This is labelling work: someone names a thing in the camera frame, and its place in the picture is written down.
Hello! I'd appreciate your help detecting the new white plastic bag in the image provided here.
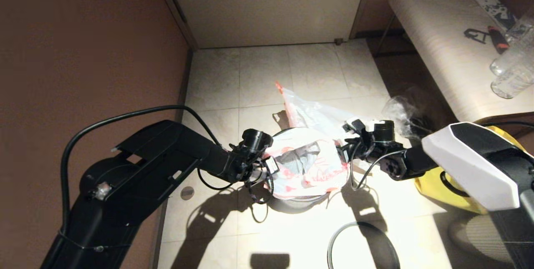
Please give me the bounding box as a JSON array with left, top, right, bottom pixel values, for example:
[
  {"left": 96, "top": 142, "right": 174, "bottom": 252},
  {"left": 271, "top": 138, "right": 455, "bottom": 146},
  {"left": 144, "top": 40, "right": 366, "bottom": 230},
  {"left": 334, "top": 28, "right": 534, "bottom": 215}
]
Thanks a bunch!
[{"left": 263, "top": 127, "right": 351, "bottom": 201}]

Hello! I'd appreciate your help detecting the used red-printed trash bag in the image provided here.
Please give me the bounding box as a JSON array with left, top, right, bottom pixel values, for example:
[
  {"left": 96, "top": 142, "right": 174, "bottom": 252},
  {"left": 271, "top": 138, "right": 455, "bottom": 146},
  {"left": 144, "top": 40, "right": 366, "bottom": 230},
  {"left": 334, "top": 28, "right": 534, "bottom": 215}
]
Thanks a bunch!
[{"left": 275, "top": 81, "right": 376, "bottom": 136}]

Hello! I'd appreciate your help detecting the black bin rim ring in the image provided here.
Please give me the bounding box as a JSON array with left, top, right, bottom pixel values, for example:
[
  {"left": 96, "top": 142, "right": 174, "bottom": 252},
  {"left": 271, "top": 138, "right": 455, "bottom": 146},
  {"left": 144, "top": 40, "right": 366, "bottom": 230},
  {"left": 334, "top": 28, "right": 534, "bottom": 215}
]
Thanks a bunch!
[{"left": 327, "top": 221, "right": 401, "bottom": 269}]

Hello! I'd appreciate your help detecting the crumpled clear plastic bag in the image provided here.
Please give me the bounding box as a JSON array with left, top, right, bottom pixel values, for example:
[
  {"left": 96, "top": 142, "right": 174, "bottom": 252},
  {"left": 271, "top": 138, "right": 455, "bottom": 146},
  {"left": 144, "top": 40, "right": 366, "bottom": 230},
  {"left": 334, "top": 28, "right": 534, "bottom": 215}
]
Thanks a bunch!
[{"left": 382, "top": 94, "right": 443, "bottom": 138}]

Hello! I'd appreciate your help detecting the black round trash bin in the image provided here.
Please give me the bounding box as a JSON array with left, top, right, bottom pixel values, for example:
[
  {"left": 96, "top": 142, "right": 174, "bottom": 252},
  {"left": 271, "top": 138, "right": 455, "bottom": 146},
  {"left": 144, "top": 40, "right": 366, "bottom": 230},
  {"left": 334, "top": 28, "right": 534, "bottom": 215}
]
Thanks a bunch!
[{"left": 271, "top": 129, "right": 330, "bottom": 211}]

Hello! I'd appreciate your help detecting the yellow shopping bag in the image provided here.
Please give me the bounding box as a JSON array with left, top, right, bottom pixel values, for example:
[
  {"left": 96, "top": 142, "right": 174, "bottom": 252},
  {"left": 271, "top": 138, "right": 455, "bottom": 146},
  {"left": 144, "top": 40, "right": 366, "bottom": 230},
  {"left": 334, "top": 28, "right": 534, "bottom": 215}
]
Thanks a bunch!
[{"left": 414, "top": 125, "right": 528, "bottom": 214}]

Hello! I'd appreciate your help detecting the black cylindrical left wrist motor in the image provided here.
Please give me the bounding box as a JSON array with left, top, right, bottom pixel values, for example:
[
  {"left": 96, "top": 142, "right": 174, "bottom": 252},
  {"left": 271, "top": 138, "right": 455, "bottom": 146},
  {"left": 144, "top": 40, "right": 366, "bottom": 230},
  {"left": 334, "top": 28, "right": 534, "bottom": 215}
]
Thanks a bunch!
[{"left": 241, "top": 128, "right": 275, "bottom": 155}]

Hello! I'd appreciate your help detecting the dark robot chest edge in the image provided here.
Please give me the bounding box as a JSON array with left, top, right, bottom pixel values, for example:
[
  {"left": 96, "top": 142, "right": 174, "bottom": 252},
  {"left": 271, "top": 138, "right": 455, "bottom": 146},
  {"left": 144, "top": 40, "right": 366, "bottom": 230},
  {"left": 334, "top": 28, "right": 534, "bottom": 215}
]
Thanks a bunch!
[{"left": 250, "top": 254, "right": 290, "bottom": 269}]

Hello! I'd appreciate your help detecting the black metal table leg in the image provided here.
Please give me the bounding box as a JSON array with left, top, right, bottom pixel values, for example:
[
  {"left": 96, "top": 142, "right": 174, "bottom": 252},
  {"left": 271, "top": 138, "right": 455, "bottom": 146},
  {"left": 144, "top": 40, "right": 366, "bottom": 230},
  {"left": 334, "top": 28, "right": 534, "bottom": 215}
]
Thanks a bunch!
[{"left": 372, "top": 14, "right": 397, "bottom": 58}]

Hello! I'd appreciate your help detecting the beige wood-grain table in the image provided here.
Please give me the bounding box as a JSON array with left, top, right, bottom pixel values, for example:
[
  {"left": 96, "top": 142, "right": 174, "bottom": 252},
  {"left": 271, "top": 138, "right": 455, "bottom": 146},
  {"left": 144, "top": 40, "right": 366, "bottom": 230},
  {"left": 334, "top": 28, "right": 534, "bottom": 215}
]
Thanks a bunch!
[{"left": 389, "top": 0, "right": 534, "bottom": 123}]

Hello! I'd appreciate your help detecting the beige ribbed cushion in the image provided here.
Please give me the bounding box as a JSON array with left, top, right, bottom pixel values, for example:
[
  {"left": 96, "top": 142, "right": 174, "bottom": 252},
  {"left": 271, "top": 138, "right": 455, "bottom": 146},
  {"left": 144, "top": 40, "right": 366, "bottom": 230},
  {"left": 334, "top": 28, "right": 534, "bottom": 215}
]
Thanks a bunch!
[{"left": 448, "top": 214, "right": 516, "bottom": 263}]

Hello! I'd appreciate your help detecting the black clip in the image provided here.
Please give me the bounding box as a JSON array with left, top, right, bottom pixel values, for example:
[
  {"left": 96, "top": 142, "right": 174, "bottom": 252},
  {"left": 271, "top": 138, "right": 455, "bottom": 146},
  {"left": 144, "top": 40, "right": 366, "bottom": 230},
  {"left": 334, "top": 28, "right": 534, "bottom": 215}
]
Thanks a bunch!
[{"left": 464, "top": 29, "right": 488, "bottom": 45}]

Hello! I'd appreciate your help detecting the clear plastic bottle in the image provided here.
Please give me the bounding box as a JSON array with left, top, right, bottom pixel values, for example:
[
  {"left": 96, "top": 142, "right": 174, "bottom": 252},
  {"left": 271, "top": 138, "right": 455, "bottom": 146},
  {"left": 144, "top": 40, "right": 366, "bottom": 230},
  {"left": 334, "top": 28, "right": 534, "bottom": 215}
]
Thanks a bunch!
[
  {"left": 490, "top": 31, "right": 534, "bottom": 77},
  {"left": 491, "top": 65, "right": 534, "bottom": 99},
  {"left": 507, "top": 8, "right": 534, "bottom": 44}
]

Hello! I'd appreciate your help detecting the white cabinet panel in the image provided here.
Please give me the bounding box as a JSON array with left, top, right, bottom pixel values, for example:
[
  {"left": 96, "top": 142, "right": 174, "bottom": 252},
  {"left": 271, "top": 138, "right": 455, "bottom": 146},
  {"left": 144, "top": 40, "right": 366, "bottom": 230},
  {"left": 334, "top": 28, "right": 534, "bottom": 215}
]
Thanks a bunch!
[{"left": 163, "top": 0, "right": 370, "bottom": 49}]

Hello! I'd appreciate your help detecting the red black hand tool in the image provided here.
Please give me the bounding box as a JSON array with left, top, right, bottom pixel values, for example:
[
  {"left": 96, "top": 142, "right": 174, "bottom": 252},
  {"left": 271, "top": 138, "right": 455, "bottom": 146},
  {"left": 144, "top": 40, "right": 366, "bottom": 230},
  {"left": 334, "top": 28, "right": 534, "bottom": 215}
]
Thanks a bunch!
[{"left": 488, "top": 26, "right": 510, "bottom": 55}]

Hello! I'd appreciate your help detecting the blue white printed paper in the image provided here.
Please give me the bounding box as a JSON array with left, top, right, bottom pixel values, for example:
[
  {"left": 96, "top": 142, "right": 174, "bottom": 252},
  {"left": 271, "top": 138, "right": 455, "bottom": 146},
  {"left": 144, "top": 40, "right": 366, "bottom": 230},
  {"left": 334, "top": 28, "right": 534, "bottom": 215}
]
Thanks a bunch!
[{"left": 476, "top": 0, "right": 520, "bottom": 32}]

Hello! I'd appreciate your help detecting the black cylindrical right wrist camera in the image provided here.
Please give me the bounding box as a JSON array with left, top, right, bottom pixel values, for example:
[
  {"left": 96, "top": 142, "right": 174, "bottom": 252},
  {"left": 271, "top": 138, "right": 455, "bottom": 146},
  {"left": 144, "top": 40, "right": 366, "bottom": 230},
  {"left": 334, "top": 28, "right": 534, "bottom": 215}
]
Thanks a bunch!
[{"left": 342, "top": 118, "right": 396, "bottom": 143}]

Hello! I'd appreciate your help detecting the thin black right camera cable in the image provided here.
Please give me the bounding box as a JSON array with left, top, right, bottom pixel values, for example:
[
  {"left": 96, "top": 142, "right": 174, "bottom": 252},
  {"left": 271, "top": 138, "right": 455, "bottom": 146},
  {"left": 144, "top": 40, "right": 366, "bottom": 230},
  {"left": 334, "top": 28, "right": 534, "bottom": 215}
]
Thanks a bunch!
[{"left": 350, "top": 144, "right": 407, "bottom": 190}]

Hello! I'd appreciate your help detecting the black left wrist camera cable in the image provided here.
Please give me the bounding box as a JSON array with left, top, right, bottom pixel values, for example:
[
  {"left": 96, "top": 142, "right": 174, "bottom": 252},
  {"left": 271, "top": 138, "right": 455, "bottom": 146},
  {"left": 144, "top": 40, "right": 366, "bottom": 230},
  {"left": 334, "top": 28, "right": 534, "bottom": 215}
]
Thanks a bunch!
[{"left": 248, "top": 173, "right": 276, "bottom": 205}]

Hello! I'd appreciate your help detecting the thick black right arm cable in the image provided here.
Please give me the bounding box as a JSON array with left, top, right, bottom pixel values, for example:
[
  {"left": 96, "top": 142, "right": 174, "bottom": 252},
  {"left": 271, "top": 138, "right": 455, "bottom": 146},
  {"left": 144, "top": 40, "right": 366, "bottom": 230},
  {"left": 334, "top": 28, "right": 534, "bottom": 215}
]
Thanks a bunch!
[{"left": 439, "top": 171, "right": 470, "bottom": 198}]

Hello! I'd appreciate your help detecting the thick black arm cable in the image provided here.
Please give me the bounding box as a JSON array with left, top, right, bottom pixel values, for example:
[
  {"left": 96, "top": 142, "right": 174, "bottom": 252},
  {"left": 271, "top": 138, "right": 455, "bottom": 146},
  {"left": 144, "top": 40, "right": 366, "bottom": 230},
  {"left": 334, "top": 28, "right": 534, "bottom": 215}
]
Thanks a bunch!
[
  {"left": 439, "top": 171, "right": 470, "bottom": 198},
  {"left": 60, "top": 105, "right": 224, "bottom": 236}
]

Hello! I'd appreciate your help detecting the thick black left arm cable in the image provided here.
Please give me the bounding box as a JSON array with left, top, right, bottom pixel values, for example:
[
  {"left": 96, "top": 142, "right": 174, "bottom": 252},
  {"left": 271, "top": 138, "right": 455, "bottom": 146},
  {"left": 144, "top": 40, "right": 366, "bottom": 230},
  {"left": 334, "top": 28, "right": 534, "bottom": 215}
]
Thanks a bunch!
[{"left": 60, "top": 105, "right": 224, "bottom": 236}]

